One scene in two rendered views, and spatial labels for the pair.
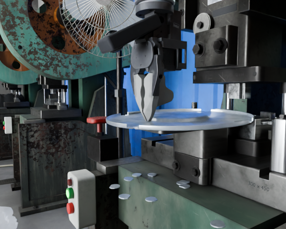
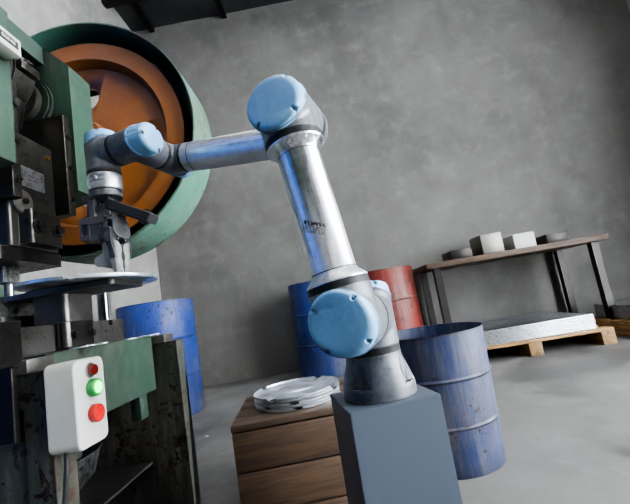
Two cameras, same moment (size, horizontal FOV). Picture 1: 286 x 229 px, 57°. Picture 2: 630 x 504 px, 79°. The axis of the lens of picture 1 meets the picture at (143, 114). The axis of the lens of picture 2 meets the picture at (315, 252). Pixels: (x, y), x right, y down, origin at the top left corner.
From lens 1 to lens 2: 130 cm
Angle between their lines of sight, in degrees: 144
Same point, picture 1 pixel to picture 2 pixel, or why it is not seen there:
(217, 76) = (30, 256)
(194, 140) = (87, 305)
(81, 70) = not seen: outside the picture
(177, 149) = (73, 318)
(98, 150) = (16, 341)
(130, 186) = not seen: hidden behind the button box
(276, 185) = (115, 326)
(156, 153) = not seen: hidden behind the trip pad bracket
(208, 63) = (48, 242)
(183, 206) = (124, 347)
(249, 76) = (56, 261)
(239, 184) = (101, 334)
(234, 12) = (46, 207)
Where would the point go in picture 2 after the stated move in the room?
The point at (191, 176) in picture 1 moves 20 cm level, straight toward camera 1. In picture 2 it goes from (88, 338) to (172, 324)
